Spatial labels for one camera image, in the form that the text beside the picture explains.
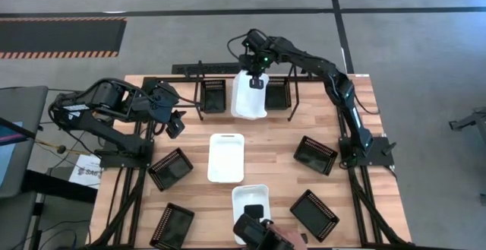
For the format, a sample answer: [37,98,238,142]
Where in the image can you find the black metal shelf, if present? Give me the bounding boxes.
[193,60,301,122]

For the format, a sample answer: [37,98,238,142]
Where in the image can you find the black aluminium table frame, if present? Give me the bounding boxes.
[89,74,413,250]

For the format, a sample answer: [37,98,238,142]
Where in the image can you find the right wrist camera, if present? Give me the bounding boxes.
[241,28,269,52]

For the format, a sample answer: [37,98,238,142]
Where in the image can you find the white plastic basket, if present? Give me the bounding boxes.
[207,132,246,185]
[229,69,270,122]
[231,184,272,246]

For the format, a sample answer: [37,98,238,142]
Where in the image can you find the black handheld device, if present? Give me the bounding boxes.
[232,203,295,250]

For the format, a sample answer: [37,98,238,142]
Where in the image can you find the blue screen device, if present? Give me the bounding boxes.
[0,116,41,188]

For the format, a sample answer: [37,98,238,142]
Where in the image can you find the black perforated plastic basket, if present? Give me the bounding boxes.
[292,134,339,176]
[149,202,196,250]
[264,76,292,111]
[147,147,194,192]
[289,188,341,243]
[200,78,228,115]

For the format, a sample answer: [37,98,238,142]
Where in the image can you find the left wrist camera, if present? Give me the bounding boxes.
[151,79,180,100]

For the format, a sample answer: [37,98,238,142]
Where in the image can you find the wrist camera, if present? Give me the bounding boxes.
[241,28,269,52]
[151,79,180,100]

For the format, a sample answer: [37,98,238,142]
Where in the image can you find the white printed paper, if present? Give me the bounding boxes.
[69,153,103,189]

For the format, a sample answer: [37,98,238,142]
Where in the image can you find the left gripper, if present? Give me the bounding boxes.
[143,79,187,139]

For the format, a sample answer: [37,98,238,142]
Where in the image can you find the black hazard-striped floor mat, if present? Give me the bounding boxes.
[0,17,128,60]

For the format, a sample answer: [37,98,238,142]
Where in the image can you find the person's hand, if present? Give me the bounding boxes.
[271,223,309,250]

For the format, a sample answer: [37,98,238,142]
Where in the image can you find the black floor beam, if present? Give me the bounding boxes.
[22,169,99,204]

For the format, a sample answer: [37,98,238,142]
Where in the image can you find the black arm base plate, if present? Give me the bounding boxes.
[99,143,155,169]
[339,135,395,167]

